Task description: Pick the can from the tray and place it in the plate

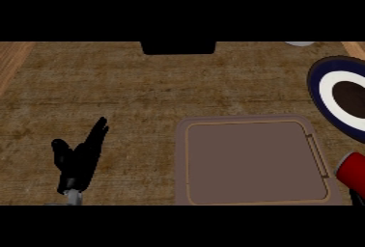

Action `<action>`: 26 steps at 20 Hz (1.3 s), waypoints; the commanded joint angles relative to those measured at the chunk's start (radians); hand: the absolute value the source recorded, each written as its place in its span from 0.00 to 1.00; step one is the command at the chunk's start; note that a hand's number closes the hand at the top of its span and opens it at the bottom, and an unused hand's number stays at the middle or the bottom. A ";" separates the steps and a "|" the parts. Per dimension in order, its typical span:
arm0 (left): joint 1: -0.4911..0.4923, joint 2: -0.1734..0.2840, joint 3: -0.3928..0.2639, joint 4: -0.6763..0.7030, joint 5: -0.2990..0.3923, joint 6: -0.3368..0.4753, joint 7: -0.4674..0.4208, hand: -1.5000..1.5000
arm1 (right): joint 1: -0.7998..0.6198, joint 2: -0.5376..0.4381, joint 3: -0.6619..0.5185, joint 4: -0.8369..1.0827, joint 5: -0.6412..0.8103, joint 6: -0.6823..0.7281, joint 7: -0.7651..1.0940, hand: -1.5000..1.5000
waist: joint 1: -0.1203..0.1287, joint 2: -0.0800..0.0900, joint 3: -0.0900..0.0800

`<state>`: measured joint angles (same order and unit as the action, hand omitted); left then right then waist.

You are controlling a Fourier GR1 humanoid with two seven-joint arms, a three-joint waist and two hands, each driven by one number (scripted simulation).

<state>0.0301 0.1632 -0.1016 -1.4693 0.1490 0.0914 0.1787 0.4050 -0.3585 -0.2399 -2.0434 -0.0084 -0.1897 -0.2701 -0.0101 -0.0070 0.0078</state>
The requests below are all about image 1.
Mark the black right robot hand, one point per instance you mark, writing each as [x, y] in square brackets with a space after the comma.
[358, 200]

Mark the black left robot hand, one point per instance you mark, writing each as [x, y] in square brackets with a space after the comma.
[80, 160]

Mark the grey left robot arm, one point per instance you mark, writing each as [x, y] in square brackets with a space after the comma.
[73, 197]

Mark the red can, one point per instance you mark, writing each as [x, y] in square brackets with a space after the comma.
[354, 170]

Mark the brown rectangular tray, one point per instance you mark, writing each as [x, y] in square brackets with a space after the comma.
[256, 160]

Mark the navy and white plate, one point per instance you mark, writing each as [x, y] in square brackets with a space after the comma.
[323, 87]

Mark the brown woven placemat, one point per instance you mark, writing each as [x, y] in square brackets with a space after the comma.
[119, 96]

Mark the black appliance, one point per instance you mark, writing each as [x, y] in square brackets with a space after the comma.
[179, 47]

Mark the pale grey round object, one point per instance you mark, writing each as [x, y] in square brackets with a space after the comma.
[299, 43]

